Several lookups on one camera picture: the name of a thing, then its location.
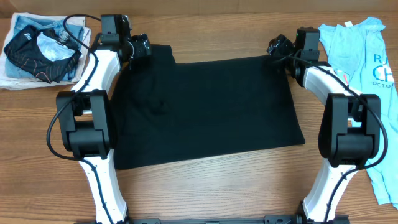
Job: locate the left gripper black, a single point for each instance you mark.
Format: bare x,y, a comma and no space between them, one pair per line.
142,44

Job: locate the light blue t-shirt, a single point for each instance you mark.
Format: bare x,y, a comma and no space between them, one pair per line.
357,53

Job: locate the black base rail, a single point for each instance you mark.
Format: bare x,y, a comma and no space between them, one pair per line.
211,221

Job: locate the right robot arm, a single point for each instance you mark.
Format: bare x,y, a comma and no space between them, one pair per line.
350,131

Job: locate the folded blue jeans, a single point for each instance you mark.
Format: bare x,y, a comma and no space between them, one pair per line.
77,29

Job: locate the black t-shirt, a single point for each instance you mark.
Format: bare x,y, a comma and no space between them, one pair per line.
167,111

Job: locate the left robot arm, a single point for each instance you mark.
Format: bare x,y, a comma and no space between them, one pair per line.
86,123

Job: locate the folded beige cloth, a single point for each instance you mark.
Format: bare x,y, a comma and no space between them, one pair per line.
26,83

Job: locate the folded black patterned shirt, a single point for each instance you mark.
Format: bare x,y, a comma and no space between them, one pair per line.
42,53

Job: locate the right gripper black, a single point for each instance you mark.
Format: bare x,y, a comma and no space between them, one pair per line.
278,47

